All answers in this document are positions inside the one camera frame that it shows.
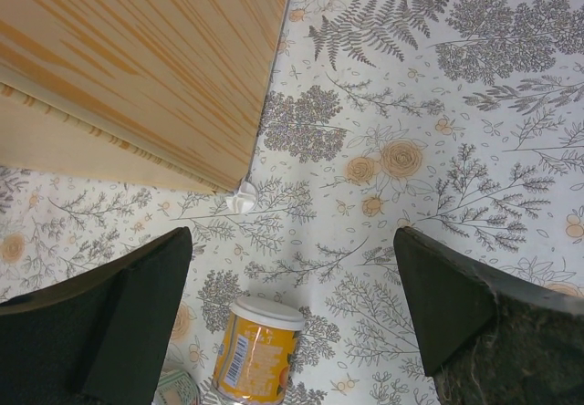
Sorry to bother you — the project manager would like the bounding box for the yellow can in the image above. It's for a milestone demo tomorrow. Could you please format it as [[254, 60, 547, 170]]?
[[212, 296, 305, 404]]

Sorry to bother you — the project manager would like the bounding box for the wooden storage box counter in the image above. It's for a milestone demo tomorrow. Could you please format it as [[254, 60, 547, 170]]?
[[1, 0, 288, 193]]

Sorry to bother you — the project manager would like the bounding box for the short green can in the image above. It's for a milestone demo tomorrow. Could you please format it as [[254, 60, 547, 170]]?
[[151, 369, 201, 405]]

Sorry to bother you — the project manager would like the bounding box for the white corner connector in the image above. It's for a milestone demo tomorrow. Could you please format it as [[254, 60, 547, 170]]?
[[225, 181, 258, 214]]

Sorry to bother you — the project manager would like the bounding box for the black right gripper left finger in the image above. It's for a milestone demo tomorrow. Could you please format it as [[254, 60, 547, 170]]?
[[1, 227, 193, 404]]

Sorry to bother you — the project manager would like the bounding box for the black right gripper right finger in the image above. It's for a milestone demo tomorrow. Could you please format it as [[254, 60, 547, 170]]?
[[393, 227, 583, 404]]

